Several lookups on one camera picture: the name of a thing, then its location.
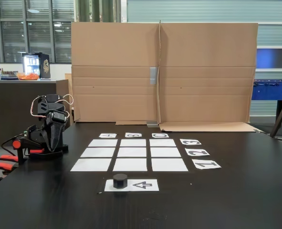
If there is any white square paper sheet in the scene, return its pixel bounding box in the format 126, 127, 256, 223
151, 158, 189, 172
88, 139, 118, 147
117, 147, 147, 158
113, 158, 148, 172
119, 139, 146, 147
150, 147, 182, 158
149, 139, 177, 147
70, 158, 112, 172
80, 147, 116, 158

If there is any orange handled clamp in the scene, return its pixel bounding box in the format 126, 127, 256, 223
0, 154, 19, 184

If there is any black power cable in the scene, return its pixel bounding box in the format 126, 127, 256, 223
1, 135, 24, 157

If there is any brown cardboard panel with flap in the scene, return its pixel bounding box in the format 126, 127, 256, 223
158, 20, 262, 133

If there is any white red servo cable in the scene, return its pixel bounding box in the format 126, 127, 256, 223
30, 94, 74, 119

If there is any blue foosball table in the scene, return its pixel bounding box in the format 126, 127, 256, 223
251, 79, 282, 122

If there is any white arrow paper sheet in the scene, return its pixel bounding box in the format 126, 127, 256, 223
104, 179, 160, 192

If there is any orange snack bag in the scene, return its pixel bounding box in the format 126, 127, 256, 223
16, 73, 40, 81

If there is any black orange table clamp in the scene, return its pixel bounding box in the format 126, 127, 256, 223
11, 135, 46, 165

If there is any black octagonal token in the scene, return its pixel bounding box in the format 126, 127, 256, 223
113, 174, 128, 190

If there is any number 2 paper label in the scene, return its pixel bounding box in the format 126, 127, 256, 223
185, 148, 210, 157

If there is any number 3 paper label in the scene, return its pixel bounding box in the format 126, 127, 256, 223
179, 139, 202, 146

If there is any black mini fridge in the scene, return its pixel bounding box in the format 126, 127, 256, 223
22, 52, 51, 80

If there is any dark brown counter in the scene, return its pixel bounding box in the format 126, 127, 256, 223
0, 80, 71, 146

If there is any number 1 paper label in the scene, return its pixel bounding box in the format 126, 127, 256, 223
192, 159, 222, 170

